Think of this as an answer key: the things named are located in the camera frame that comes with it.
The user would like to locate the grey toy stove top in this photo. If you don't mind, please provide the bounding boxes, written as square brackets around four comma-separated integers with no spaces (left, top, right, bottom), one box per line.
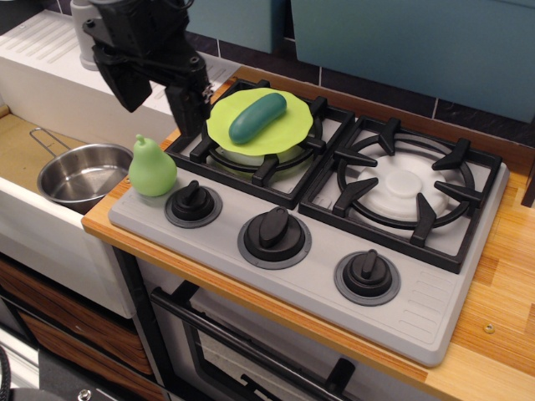
[107,112,511,368]

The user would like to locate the black oven door handle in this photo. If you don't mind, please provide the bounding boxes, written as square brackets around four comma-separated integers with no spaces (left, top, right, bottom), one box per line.
[150,287,354,400]

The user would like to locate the light green plastic plate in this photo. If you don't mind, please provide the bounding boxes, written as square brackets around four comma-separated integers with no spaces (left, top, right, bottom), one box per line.
[207,88,313,156]

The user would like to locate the white toy sink unit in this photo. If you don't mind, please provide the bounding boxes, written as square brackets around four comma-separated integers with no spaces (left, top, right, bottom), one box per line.
[1,11,176,318]

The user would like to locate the black left burner grate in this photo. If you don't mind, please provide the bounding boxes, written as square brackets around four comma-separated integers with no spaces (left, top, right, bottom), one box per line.
[166,79,356,209]

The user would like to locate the black left stove knob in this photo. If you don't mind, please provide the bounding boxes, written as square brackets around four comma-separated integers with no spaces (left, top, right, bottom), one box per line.
[165,180,222,229]

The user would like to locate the light green toy pear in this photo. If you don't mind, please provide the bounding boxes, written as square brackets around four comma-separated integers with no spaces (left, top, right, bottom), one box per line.
[129,135,177,197]

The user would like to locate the black stove knob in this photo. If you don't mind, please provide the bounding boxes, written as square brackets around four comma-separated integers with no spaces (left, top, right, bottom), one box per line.
[237,206,312,270]
[165,180,222,229]
[334,249,401,307]

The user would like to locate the dark green toy cucumber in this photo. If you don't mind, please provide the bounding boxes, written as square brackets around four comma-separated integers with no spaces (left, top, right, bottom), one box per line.
[228,93,287,145]

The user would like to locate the black burner grate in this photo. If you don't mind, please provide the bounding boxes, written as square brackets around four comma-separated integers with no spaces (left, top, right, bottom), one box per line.
[299,117,503,273]
[166,79,356,209]

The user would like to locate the small stainless steel pot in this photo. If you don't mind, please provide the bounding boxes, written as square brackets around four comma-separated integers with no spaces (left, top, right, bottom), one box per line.
[37,144,133,215]

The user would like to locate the toy oven door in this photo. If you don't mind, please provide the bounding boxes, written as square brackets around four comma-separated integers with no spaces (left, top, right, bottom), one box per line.
[140,261,430,400]

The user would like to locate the wood grain drawer front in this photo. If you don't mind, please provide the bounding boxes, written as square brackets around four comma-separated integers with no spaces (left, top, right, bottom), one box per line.
[1,255,165,400]

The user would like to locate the black right burner grate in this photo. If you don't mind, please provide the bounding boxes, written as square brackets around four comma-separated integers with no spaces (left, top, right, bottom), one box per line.
[299,117,503,273]

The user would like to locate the black middle stove knob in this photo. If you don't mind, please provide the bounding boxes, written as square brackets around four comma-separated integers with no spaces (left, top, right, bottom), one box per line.
[237,206,312,270]

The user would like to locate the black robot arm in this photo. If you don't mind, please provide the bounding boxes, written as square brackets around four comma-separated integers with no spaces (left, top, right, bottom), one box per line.
[83,0,213,137]

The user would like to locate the black right stove knob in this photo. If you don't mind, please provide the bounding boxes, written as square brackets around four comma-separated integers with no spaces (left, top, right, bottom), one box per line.
[334,249,401,307]

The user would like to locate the black braided cable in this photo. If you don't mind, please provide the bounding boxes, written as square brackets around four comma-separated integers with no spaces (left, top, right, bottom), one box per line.
[0,346,12,401]

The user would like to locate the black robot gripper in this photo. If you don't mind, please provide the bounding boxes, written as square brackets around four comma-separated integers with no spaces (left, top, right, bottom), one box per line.
[83,1,213,137]

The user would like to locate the white left burner cap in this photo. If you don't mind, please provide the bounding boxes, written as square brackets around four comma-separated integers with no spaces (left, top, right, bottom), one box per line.
[208,146,314,187]

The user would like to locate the grey toy faucet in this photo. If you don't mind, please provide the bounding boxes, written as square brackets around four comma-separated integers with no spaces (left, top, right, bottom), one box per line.
[70,0,100,71]

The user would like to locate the white burner cap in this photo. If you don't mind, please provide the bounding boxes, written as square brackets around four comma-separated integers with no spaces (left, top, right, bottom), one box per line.
[208,146,314,187]
[346,143,464,221]

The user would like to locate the white right burner cap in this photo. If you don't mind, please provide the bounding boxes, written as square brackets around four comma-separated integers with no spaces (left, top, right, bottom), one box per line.
[346,143,464,221]

